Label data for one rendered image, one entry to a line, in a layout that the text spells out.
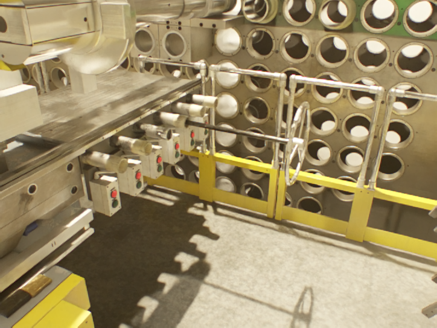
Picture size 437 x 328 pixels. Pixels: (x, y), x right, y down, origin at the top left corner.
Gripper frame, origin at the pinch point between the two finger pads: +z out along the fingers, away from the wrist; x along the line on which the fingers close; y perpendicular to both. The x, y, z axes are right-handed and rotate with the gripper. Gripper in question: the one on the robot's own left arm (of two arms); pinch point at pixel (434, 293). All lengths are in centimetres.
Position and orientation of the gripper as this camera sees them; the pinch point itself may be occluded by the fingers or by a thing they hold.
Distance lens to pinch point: 128.3
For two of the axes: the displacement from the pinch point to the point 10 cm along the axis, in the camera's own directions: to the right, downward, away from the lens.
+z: -2.8, 6.6, 7.0
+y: -7.7, -5.9, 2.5
